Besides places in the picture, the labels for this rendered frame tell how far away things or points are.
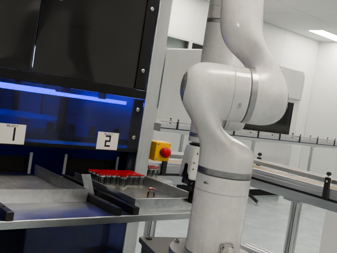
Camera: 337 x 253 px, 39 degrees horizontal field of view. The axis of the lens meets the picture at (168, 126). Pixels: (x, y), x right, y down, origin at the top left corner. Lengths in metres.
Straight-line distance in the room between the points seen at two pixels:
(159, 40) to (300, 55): 8.69
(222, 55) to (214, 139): 0.40
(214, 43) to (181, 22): 6.57
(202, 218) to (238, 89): 0.28
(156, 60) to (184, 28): 6.21
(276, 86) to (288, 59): 8.99
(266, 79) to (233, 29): 0.14
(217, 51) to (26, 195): 0.63
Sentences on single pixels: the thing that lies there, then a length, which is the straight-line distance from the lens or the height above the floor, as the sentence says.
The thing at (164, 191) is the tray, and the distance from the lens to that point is 1.59.
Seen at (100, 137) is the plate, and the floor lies 1.03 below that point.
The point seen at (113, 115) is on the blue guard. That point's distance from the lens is 1.64.
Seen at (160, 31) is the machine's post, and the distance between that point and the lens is 1.75.
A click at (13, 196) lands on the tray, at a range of 1.24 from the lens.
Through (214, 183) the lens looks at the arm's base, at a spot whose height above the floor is 1.03.
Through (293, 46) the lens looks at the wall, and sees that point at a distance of 10.13.
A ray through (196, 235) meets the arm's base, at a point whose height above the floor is 0.91.
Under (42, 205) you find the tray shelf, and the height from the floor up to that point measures 0.88.
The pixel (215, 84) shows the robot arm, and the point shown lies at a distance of 0.98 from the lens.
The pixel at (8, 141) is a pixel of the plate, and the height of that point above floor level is 1.00.
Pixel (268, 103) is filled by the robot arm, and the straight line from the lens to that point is 1.01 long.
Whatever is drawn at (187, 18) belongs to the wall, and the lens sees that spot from 7.98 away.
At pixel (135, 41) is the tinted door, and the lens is 1.69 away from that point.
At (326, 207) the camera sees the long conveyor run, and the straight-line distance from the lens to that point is 2.10.
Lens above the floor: 1.19
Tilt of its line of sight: 3 degrees down
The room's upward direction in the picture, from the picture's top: 9 degrees clockwise
